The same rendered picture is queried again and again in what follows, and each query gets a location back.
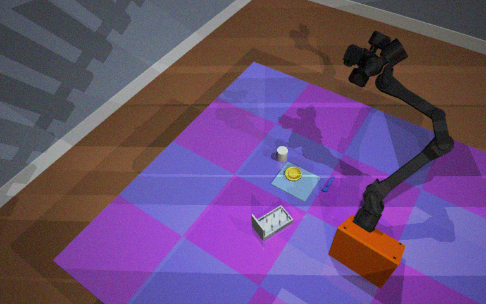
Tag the olive-yellow round plate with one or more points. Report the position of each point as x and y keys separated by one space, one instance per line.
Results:
x=293 y=173

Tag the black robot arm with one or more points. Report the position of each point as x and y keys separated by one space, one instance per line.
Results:
x=369 y=214

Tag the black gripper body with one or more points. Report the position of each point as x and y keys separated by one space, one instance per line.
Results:
x=378 y=40

